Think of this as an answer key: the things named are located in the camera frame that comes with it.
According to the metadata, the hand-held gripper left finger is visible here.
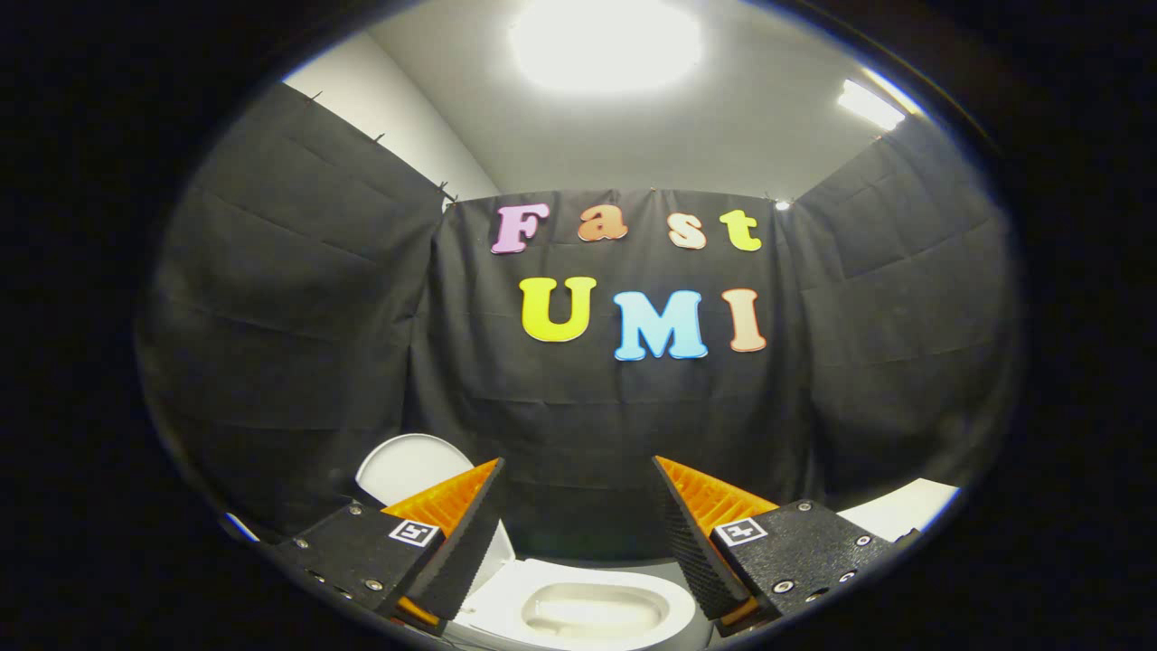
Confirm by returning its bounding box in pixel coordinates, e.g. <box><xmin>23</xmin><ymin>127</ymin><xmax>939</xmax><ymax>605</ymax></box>
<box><xmin>262</xmin><ymin>457</ymin><xmax>507</xmax><ymax>638</ymax></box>

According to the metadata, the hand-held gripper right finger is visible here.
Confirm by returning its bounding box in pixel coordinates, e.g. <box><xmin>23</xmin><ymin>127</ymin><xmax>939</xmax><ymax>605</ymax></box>
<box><xmin>651</xmin><ymin>455</ymin><xmax>919</xmax><ymax>634</ymax></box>

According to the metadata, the white toilet lid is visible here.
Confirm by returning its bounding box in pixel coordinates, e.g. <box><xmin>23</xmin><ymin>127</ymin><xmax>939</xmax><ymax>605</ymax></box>
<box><xmin>355</xmin><ymin>434</ymin><xmax>516</xmax><ymax>599</ymax></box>

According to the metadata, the white toilet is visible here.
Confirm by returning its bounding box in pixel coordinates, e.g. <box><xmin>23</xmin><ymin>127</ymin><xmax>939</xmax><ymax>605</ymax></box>
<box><xmin>221</xmin><ymin>511</ymin><xmax>697</xmax><ymax>651</ymax></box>

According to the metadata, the black backdrop cloth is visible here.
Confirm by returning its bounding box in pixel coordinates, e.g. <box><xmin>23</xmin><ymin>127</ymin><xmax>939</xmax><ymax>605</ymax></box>
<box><xmin>136</xmin><ymin>81</ymin><xmax>1022</xmax><ymax>561</ymax></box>

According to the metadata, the white drawer cabinet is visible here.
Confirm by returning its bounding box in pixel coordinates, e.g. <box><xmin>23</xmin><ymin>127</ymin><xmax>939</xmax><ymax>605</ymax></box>
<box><xmin>836</xmin><ymin>479</ymin><xmax>961</xmax><ymax>543</ymax></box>

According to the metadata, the long ceiling light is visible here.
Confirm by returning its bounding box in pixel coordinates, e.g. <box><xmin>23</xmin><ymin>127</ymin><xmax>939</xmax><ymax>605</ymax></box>
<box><xmin>836</xmin><ymin>79</ymin><xmax>908</xmax><ymax>133</ymax></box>

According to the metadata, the round ceiling light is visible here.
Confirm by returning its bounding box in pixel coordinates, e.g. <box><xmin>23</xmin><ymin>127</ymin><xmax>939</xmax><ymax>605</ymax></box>
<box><xmin>511</xmin><ymin>0</ymin><xmax>704</xmax><ymax>96</ymax></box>

